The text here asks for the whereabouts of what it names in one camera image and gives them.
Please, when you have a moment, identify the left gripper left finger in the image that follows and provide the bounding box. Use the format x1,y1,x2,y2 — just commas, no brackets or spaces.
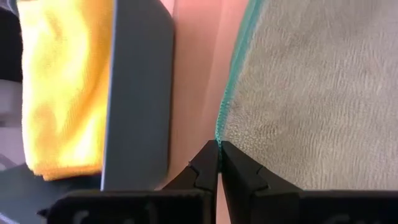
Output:
36,139,220,224

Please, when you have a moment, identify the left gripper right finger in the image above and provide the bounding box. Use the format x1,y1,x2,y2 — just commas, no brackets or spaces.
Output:
221,140,398,224

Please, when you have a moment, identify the sage green teal-edged towel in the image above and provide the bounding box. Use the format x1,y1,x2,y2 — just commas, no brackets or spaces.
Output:
214,0,398,192

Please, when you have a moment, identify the yellow microfiber towel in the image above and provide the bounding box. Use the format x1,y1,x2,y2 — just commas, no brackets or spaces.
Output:
16,0,115,182

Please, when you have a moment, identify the teal plastic bin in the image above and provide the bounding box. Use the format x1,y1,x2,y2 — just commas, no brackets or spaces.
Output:
0,0,175,218

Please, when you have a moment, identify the black aluminium rig frame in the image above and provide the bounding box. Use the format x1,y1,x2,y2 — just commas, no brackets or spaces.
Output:
0,6,24,83

